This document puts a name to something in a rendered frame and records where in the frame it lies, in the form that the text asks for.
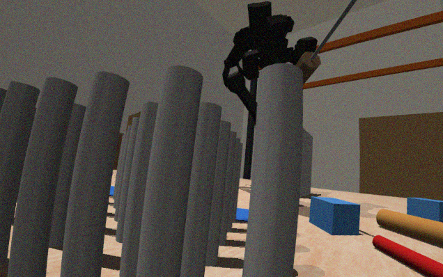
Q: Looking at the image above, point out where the blue tape strip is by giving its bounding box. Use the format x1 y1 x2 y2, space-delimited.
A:
109 186 249 222

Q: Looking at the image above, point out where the blue rectangular block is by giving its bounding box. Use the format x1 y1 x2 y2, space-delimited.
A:
309 196 360 236
407 198 443 223

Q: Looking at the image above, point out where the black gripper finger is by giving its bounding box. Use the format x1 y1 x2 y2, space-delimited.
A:
293 42 306 65
262 49 283 69

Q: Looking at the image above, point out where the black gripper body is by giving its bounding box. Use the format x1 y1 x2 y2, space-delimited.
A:
242 37 318 81

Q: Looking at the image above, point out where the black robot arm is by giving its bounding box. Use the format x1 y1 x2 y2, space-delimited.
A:
222 1 295 121

